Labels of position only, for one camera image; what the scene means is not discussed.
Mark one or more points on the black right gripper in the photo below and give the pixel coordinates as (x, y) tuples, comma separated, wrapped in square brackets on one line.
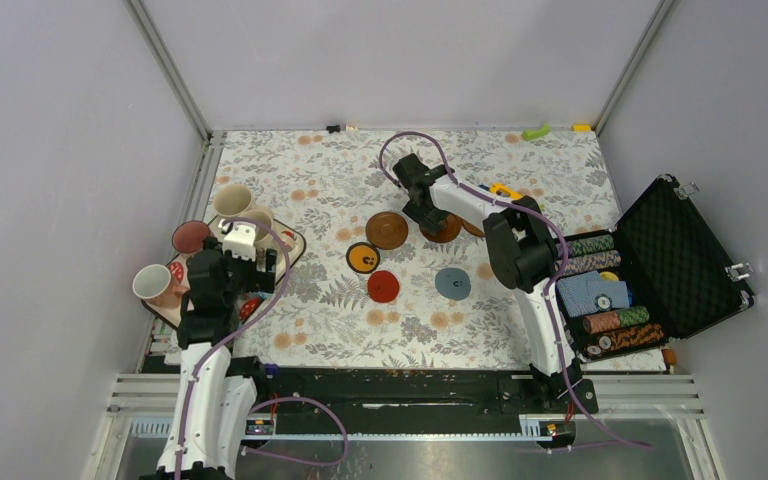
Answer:
[(430, 222)]

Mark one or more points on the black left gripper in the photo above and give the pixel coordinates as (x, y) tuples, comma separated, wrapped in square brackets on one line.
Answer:
[(259, 279)]

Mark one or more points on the brown wooden coaster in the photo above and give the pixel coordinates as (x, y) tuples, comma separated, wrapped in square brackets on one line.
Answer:
[(472, 229), (452, 227), (387, 230)]

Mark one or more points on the brown wooden coaster top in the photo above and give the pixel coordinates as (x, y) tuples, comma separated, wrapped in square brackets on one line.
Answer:
[(387, 230)]

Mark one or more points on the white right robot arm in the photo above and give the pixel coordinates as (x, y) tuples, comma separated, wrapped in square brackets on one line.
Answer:
[(522, 254)]

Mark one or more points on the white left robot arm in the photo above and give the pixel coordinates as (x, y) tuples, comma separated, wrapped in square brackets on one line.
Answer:
[(212, 404)]

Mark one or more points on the blue-grey round coaster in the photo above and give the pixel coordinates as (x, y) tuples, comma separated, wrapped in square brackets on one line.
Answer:
[(453, 283)]

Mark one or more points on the yellow black-rimmed coaster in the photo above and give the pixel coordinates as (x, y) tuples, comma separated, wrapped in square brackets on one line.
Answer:
[(363, 258)]

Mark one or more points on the red round coaster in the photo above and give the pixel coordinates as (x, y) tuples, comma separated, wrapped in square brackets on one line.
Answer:
[(383, 287)]

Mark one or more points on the floral tablecloth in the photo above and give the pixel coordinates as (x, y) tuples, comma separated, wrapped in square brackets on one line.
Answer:
[(327, 187)]

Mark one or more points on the pink mug dark rim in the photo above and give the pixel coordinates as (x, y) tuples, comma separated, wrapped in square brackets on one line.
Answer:
[(188, 238)]

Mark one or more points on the pink mug white inside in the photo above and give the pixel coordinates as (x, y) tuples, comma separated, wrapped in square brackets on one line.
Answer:
[(156, 285)]

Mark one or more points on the yellow toy shape sorter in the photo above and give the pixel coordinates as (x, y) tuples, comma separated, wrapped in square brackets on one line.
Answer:
[(504, 196)]

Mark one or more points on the cream mug far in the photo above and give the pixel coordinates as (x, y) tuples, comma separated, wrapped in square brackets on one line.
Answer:
[(233, 200)]

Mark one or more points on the white mushroom pattern tray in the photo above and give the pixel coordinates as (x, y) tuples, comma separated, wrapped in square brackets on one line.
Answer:
[(291, 240)]

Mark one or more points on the green plastic block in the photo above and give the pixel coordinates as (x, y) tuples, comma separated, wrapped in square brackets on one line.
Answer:
[(534, 134)]

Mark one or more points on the black poker chip case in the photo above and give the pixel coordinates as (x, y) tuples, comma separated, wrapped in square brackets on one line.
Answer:
[(659, 274)]

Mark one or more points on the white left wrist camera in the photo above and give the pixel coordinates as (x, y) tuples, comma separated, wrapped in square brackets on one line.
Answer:
[(239, 240)]

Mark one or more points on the cream mug with handle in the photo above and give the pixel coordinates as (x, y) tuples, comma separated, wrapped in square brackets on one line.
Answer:
[(264, 218)]

